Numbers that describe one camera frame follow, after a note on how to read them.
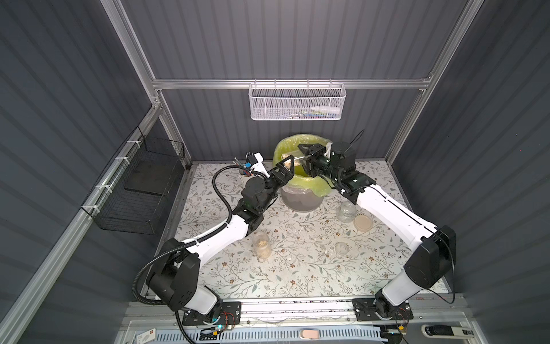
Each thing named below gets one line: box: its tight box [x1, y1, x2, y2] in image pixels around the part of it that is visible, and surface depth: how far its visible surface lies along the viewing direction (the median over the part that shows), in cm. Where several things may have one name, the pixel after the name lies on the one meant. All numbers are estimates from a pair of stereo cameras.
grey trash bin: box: [280, 183, 325, 213], surface depth 98 cm
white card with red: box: [136, 328, 157, 344], surface depth 71 cm
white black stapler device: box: [421, 324, 475, 339], surface depth 68 cm
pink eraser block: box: [302, 329, 320, 339], surface depth 69 cm
